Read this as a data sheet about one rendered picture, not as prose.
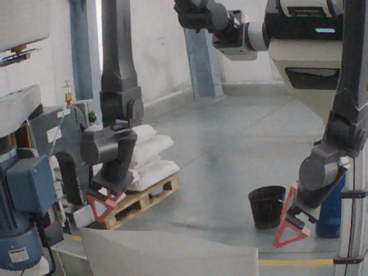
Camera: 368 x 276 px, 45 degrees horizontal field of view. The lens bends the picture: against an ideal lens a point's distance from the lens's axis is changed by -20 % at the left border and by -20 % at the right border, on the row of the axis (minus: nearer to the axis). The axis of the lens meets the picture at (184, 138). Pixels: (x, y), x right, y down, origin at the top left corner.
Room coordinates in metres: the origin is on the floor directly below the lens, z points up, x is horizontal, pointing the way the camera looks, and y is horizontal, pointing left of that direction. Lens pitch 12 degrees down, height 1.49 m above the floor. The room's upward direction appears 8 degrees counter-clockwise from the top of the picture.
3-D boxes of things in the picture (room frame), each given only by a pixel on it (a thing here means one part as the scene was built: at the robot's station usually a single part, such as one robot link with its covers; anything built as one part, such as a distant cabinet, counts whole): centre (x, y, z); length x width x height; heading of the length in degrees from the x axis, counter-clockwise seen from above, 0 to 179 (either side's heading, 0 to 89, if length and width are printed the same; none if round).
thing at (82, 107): (1.39, 0.26, 1.29); 0.08 x 0.05 x 0.09; 58
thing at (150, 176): (4.63, 0.41, 0.20); 0.67 x 0.43 x 0.15; 148
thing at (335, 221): (3.07, -1.03, 0.32); 0.51 x 0.48 x 0.65; 148
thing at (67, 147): (1.33, 0.44, 1.21); 0.30 x 0.25 x 0.30; 58
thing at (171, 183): (4.47, 0.75, 0.07); 1.20 x 0.82 x 0.14; 150
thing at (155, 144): (4.63, 0.42, 0.44); 0.68 x 0.44 x 0.15; 148
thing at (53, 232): (1.16, 0.40, 1.04); 0.08 x 0.06 x 0.05; 148
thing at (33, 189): (0.86, 0.30, 1.25); 0.10 x 0.08 x 0.12; 173
